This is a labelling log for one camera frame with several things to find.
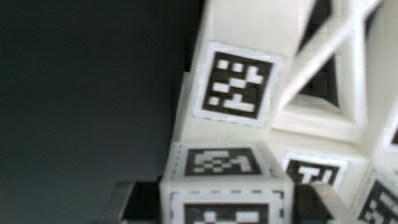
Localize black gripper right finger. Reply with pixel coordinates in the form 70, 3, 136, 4
292, 182, 358, 224

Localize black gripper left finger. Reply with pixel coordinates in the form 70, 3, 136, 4
95, 182, 161, 224

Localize white chair back frame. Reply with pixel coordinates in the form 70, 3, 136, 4
171, 0, 398, 223

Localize small tagged white cube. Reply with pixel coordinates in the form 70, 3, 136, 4
161, 142, 294, 224

